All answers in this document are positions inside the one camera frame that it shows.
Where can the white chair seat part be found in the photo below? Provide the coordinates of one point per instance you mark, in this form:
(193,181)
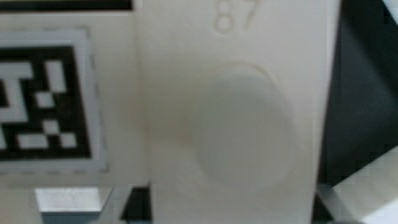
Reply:
(72,119)

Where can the white chair back frame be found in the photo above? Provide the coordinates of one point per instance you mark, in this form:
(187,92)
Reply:
(237,71)

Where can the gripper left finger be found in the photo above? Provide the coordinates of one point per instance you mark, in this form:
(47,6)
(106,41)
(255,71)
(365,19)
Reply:
(111,215)

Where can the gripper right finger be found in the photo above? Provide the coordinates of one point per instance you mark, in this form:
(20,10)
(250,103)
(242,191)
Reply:
(335,206)

